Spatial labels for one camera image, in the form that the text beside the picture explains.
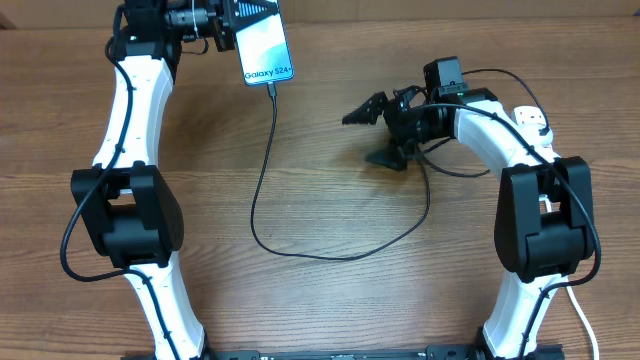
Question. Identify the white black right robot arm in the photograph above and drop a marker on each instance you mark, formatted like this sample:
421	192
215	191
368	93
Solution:
544	223

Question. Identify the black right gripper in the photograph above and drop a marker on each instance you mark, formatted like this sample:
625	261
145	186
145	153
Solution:
394	113

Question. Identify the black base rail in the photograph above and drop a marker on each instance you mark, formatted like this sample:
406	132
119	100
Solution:
340	355

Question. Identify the Samsung Galaxy smartphone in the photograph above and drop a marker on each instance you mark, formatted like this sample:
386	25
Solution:
264	53

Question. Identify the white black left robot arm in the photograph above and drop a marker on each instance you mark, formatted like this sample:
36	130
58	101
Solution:
127	221

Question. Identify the white power strip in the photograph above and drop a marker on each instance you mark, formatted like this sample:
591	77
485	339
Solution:
530	121

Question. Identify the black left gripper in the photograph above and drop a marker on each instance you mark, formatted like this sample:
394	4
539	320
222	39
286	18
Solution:
264	9

